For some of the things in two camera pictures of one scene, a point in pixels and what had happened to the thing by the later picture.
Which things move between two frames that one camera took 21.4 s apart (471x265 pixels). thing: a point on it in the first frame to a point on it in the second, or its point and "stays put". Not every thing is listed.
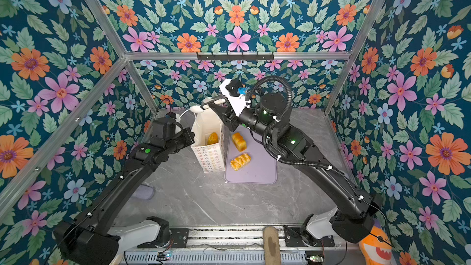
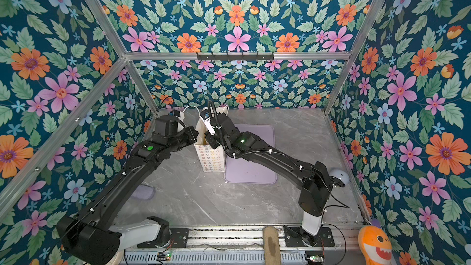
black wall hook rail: [235, 57] stays put
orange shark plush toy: [376, 248] stays put
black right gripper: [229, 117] to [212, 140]
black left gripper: [189, 140] stays put
